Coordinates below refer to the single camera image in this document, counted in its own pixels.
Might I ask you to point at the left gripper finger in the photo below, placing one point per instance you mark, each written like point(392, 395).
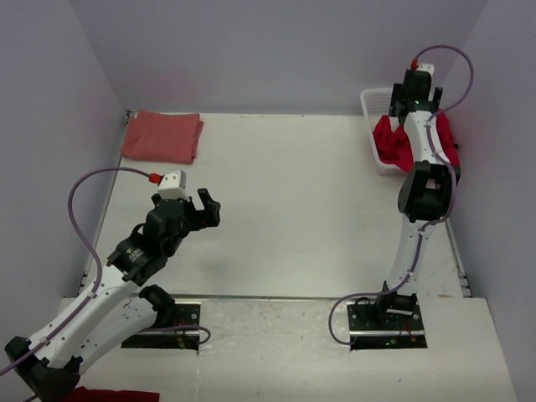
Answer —
point(207, 217)
point(205, 199)

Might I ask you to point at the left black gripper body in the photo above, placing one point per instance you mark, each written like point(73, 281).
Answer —
point(188, 219)

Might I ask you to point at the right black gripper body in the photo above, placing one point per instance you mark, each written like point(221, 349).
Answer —
point(429, 92)

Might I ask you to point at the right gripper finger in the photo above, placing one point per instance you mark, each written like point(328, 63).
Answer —
point(394, 101)
point(437, 97)

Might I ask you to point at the bright red t shirt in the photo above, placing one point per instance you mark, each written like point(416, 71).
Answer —
point(394, 148)

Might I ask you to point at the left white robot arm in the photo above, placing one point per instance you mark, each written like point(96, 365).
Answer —
point(118, 305)

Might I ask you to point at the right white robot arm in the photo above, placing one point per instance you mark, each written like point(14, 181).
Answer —
point(425, 198)

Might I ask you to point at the white plastic basket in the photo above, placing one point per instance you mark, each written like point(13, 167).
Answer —
point(375, 103)

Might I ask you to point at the folded pink t shirt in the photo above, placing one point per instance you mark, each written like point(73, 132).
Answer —
point(157, 137)

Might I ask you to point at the dark red cloth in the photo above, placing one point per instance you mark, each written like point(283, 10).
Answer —
point(82, 394)

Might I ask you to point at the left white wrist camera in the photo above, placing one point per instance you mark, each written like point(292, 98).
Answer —
point(171, 185)

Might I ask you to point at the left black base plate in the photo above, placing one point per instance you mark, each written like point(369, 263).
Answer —
point(184, 313)

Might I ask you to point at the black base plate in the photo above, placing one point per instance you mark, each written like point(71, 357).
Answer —
point(364, 322)
point(184, 313)

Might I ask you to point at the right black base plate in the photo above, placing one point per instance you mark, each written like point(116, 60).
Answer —
point(364, 322)

